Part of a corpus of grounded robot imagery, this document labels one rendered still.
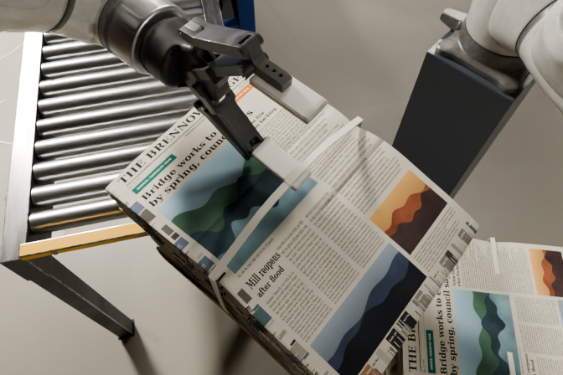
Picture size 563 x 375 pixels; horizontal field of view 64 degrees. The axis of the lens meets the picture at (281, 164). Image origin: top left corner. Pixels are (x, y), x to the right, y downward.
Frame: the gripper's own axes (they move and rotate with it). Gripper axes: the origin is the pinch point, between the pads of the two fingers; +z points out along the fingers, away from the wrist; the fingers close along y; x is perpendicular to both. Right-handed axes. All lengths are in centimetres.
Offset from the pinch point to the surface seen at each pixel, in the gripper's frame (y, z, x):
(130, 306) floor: 133, -44, 27
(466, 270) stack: 46, 29, -22
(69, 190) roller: 54, -48, 16
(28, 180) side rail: 54, -57, 20
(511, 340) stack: 44, 41, -16
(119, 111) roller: 55, -56, -6
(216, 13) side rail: 56, -62, -47
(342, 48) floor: 138, -61, -130
